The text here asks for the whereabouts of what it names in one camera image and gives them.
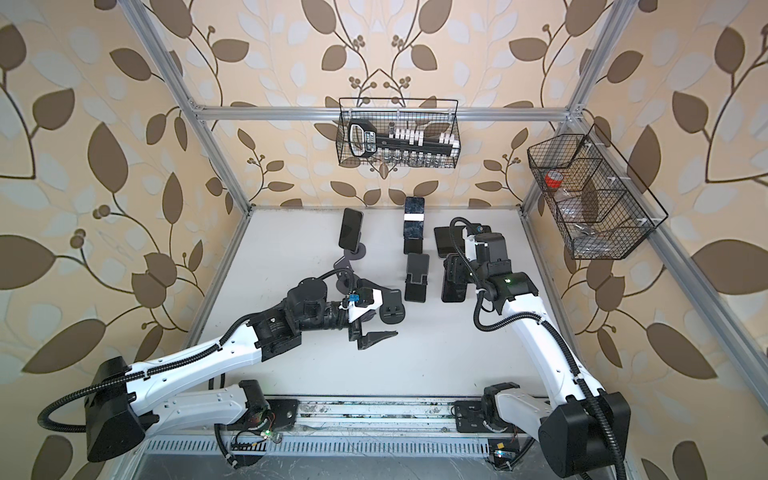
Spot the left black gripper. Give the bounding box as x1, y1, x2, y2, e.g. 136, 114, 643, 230
294, 276, 399, 348

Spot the black phone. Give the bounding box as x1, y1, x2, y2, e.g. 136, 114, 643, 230
433, 226, 465, 258

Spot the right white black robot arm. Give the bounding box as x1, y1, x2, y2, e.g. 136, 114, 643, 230
448, 217, 631, 479

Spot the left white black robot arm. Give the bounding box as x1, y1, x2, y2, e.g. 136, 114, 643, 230
37, 269, 405, 467

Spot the front right black stand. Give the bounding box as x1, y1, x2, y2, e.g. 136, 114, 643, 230
379, 289, 405, 325

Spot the black stand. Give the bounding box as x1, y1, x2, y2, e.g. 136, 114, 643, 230
403, 238, 423, 255
404, 253, 430, 303
379, 289, 405, 325

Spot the purple round stand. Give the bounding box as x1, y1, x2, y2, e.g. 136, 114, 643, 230
335, 268, 356, 294

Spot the back left round stand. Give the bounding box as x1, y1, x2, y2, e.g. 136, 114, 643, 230
334, 243, 367, 270

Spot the middle right black stand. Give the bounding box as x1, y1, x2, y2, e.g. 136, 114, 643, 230
404, 253, 430, 303

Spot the back right black stand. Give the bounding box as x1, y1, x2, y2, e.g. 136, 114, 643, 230
403, 238, 423, 255

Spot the red capped clear item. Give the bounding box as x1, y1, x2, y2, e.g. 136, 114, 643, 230
544, 169, 565, 192

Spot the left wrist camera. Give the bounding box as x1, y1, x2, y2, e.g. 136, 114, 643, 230
346, 287, 383, 323

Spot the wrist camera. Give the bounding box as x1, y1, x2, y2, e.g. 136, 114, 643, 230
464, 225, 508, 263
346, 287, 383, 323

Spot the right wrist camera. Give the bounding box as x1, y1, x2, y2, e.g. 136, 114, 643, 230
464, 225, 508, 263

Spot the front aluminium rail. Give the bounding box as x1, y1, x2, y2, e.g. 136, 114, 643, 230
143, 393, 625, 458

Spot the right wire basket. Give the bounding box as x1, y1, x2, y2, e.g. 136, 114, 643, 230
527, 125, 668, 260

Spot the wire basket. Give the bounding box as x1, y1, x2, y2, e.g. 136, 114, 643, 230
527, 125, 668, 260
335, 96, 462, 169

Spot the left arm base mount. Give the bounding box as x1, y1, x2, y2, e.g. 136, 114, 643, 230
227, 395, 300, 434

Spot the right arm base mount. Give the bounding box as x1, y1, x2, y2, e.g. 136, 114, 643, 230
451, 395, 541, 438

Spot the back wire basket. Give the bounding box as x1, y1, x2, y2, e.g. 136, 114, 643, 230
335, 96, 462, 169

